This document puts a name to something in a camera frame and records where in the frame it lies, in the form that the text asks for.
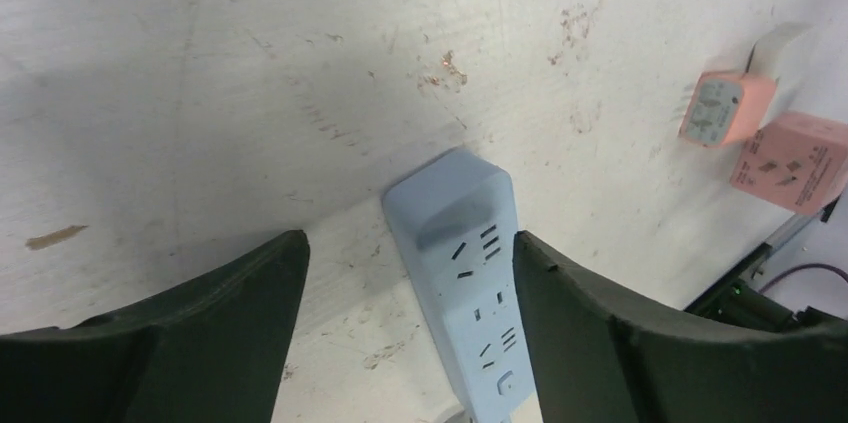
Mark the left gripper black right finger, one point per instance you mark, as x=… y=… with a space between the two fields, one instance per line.
x=601 y=352

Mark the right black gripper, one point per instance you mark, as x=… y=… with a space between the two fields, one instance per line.
x=735 y=303

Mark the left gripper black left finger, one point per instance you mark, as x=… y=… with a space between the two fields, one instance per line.
x=212 y=349

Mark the pink cube socket adapter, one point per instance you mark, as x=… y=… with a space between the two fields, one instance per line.
x=798 y=161

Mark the small pink plug adapter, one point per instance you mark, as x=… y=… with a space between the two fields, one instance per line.
x=726 y=108

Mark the pink blue power strip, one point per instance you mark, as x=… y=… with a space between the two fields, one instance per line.
x=454 y=222

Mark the small white flat adapter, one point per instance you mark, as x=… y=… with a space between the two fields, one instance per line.
x=783 y=54

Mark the aluminium frame rail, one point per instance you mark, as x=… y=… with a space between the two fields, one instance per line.
x=791 y=233

